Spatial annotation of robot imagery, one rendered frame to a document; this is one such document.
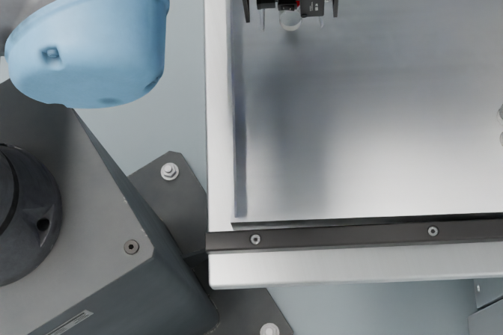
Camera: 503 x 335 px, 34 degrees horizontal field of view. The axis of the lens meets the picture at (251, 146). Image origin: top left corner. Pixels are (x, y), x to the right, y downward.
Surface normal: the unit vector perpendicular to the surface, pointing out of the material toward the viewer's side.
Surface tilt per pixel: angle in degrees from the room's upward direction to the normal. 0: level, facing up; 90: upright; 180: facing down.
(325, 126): 0
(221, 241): 0
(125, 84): 90
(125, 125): 0
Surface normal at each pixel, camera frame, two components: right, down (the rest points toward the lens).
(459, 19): -0.06, -0.29
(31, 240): 0.84, 0.29
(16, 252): 0.65, 0.55
